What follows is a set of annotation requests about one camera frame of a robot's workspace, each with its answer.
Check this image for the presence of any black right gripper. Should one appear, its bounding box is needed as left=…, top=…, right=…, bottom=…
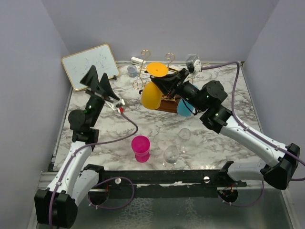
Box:
left=152, top=68, right=207, bottom=113

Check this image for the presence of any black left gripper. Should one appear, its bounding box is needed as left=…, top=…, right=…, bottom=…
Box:
left=80, top=65, right=120, bottom=127

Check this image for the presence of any yellow plastic wine glass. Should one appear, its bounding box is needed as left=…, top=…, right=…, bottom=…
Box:
left=141, top=62, right=168, bottom=110

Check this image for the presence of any blue plastic wine glass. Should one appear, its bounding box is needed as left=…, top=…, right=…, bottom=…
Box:
left=176, top=98, right=198, bottom=117

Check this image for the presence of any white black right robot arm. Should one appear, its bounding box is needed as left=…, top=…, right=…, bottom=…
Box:
left=151, top=68, right=300, bottom=190

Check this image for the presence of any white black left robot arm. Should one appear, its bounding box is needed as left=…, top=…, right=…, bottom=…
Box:
left=34, top=65, right=124, bottom=229

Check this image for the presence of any pink plastic wine glass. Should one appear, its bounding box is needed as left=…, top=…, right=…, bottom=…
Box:
left=131, top=135, right=151, bottom=163

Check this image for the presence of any small whiteboard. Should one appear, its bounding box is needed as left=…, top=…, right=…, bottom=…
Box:
left=61, top=44, right=120, bottom=91

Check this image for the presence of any small clear blue cup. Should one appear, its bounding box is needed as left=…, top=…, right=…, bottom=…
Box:
left=127, top=65, right=138, bottom=78

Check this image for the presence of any white whiteboard eraser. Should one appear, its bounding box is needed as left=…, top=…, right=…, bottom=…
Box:
left=131, top=57, right=146, bottom=66

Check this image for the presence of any clear glass near front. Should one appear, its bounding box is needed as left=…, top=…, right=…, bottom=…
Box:
left=163, top=146, right=186, bottom=169

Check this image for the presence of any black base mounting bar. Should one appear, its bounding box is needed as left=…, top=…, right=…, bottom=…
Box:
left=90, top=169, right=248, bottom=199

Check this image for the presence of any gold wire wine glass rack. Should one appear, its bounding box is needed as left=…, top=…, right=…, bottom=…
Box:
left=132, top=50, right=180, bottom=113

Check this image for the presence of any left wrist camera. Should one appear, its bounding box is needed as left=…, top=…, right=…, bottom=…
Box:
left=112, top=99, right=125, bottom=114

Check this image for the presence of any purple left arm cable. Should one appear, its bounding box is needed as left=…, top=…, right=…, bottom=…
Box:
left=49, top=108, right=139, bottom=227

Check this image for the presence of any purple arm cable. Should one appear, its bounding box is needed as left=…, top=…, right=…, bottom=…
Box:
left=201, top=61, right=305, bottom=208
left=49, top=108, right=139, bottom=227

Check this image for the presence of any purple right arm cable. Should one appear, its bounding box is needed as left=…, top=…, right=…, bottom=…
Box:
left=201, top=61, right=305, bottom=208

